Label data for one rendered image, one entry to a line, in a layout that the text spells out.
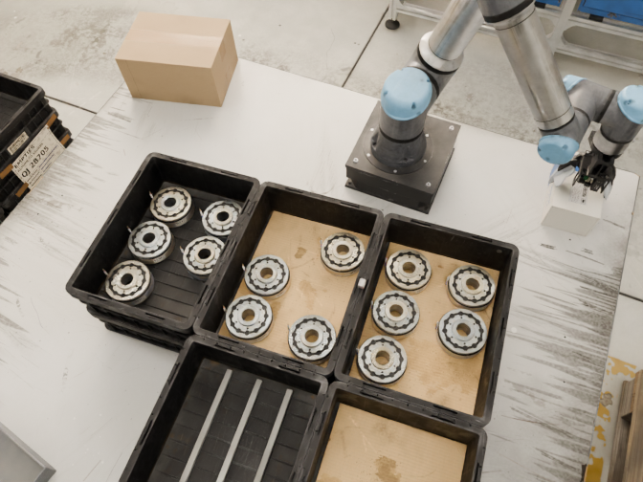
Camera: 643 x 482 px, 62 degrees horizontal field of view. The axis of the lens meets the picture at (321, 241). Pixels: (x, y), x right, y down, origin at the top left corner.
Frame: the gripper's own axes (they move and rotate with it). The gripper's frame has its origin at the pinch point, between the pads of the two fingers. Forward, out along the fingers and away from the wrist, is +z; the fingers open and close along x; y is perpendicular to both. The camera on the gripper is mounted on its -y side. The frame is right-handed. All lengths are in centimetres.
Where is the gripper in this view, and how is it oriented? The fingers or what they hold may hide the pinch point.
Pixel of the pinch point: (576, 187)
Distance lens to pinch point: 158.3
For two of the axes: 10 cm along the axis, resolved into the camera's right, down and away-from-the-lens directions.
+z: 0.3, 5.0, 8.6
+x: 9.4, 2.9, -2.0
